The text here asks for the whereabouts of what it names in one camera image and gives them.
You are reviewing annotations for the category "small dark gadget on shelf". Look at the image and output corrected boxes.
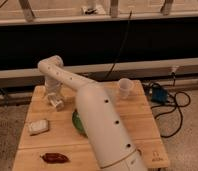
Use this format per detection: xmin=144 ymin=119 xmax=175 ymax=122
xmin=82 ymin=7 xmax=97 ymax=15

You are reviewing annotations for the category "white soap bar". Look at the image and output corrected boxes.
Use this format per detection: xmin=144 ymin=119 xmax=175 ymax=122
xmin=28 ymin=119 xmax=49 ymax=135

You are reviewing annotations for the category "green ceramic bowl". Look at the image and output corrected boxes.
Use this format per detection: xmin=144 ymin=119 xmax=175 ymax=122
xmin=72 ymin=111 xmax=86 ymax=135

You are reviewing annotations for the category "blue power adapter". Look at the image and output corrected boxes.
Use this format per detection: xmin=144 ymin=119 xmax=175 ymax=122
xmin=151 ymin=87 xmax=167 ymax=103

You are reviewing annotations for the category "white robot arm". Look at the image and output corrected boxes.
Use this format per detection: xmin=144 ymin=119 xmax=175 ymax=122
xmin=38 ymin=56 xmax=148 ymax=171

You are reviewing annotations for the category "black hanging cable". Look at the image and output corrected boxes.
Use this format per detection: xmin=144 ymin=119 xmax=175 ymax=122
xmin=103 ymin=10 xmax=133 ymax=81

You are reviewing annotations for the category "long metal rail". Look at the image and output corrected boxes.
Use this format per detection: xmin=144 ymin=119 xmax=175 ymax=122
xmin=0 ymin=58 xmax=198 ymax=88

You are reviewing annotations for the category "dark red chili pepper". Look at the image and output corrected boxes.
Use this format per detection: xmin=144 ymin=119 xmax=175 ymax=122
xmin=41 ymin=153 xmax=69 ymax=164

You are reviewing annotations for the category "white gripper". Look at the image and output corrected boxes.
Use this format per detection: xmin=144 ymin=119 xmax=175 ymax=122
xmin=45 ymin=76 xmax=61 ymax=106

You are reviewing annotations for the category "black floor cable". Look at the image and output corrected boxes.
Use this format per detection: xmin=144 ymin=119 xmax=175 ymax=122
xmin=143 ymin=71 xmax=193 ymax=139

